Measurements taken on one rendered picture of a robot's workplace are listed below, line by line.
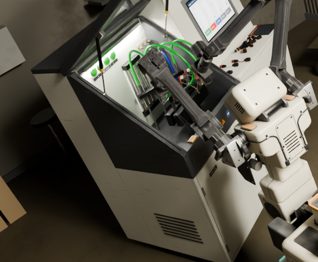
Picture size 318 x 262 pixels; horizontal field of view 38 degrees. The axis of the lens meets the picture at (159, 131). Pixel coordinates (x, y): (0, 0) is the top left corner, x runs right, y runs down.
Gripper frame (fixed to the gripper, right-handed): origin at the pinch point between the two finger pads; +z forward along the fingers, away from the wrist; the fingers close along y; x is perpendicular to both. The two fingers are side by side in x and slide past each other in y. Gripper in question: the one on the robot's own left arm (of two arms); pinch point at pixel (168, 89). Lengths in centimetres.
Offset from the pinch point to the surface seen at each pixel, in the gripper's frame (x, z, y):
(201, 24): -34, 44, -41
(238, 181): 58, 52, -1
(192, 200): 53, 23, 26
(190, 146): 31.4, 2.8, 8.2
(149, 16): -53, 30, -18
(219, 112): 22.1, 22.5, -15.1
